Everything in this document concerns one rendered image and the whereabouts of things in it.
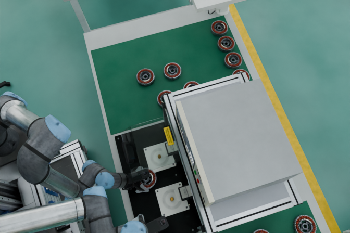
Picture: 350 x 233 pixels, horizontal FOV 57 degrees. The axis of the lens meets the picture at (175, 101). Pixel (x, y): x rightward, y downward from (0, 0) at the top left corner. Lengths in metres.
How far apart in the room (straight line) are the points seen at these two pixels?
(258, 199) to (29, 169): 0.94
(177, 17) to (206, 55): 0.36
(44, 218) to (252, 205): 0.86
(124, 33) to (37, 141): 1.20
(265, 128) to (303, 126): 1.55
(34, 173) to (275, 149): 0.93
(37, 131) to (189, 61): 1.16
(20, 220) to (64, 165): 1.50
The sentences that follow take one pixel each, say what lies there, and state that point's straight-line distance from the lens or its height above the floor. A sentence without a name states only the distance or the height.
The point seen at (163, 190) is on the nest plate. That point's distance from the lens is 1.83.
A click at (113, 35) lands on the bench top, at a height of 0.75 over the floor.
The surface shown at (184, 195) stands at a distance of 1.69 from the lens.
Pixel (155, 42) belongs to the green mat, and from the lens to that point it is 2.20.
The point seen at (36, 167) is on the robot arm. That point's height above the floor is 1.44.
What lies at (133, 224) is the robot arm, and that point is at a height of 1.51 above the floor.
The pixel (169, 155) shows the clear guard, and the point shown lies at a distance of 1.57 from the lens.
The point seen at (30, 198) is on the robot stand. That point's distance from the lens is 1.82.
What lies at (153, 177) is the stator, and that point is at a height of 0.82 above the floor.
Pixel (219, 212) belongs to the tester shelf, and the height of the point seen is 1.11.
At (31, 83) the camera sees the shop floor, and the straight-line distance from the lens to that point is 3.17.
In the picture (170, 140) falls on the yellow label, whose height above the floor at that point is 1.07.
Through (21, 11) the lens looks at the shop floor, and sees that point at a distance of 3.65.
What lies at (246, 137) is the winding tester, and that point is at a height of 1.32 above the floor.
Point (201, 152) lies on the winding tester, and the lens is 1.32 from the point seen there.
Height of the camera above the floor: 2.60
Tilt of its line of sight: 68 degrees down
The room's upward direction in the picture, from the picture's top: 2 degrees counter-clockwise
